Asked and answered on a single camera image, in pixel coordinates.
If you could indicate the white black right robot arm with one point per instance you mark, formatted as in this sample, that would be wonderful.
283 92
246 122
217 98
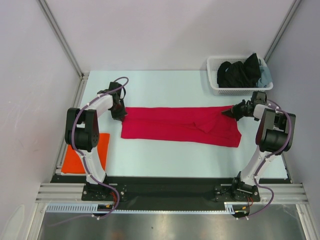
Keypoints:
274 136

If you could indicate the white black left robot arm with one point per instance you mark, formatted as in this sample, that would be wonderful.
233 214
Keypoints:
82 128

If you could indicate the black garment in basket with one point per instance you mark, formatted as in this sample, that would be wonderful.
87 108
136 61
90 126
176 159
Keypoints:
239 74

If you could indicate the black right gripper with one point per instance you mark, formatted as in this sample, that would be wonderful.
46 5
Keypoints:
240 110

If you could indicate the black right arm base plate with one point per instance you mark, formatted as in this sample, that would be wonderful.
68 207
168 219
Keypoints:
233 193

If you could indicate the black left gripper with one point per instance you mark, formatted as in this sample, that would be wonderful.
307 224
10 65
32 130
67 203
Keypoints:
120 116

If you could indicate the white slotted cable duct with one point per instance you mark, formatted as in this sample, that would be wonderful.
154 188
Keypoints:
101 209

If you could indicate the white perforated plastic basket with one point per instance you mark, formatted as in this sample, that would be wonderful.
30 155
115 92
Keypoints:
214 62

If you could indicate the aluminium front frame rail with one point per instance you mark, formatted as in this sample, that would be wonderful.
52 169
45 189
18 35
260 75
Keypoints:
278 193

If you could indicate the folded orange t shirt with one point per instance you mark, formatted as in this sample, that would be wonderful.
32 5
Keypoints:
72 163

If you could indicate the red t shirt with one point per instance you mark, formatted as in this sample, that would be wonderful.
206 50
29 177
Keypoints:
204 125

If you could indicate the aluminium left corner post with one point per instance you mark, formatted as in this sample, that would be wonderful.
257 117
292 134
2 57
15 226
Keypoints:
54 25

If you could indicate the aluminium right corner post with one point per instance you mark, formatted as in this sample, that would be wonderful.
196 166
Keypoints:
292 11

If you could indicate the aluminium corner post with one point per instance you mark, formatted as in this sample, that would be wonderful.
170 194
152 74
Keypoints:
54 25
292 11

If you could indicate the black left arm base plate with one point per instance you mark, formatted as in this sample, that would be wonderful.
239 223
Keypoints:
99 193

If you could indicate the light blue garment in basket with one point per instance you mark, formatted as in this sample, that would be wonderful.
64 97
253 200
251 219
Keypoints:
265 77

